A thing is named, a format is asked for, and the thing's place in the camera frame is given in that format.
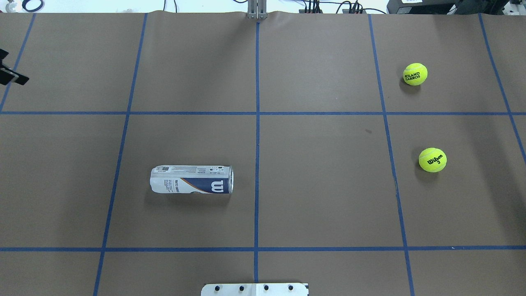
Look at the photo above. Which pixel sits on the white blue tennis ball can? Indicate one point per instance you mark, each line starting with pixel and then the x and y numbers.
pixel 188 179

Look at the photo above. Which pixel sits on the Roland Garros tennis ball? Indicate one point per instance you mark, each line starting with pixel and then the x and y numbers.
pixel 415 74

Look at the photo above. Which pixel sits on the Wilson tennis ball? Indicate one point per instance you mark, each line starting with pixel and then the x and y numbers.
pixel 432 160

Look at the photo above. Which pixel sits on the aluminium frame post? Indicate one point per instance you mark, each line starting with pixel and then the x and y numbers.
pixel 257 9

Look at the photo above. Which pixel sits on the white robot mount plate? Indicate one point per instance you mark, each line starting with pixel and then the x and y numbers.
pixel 255 289

